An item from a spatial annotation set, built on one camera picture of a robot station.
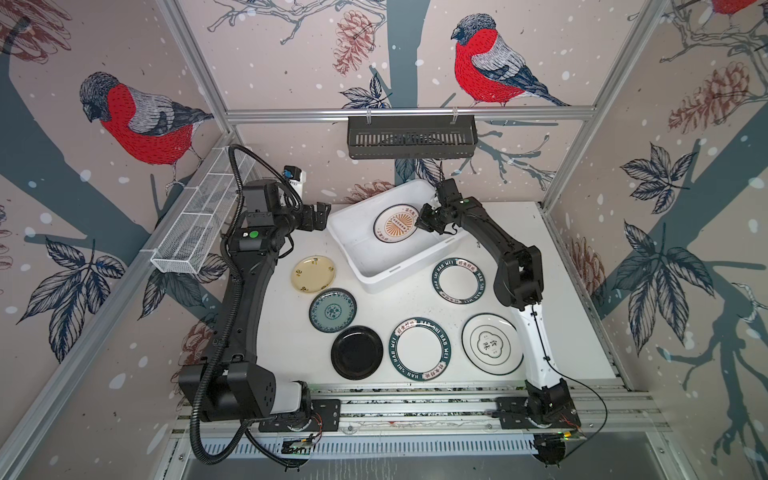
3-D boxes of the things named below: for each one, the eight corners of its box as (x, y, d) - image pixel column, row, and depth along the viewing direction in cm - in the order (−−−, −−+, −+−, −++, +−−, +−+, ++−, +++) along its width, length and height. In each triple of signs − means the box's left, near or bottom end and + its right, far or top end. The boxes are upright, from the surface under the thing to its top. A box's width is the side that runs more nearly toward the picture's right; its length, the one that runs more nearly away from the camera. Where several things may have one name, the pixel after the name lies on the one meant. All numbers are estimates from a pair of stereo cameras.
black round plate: (329, 380, 81) (328, 378, 79) (336, 328, 90) (335, 325, 88) (382, 380, 81) (382, 378, 79) (383, 328, 90) (383, 325, 88)
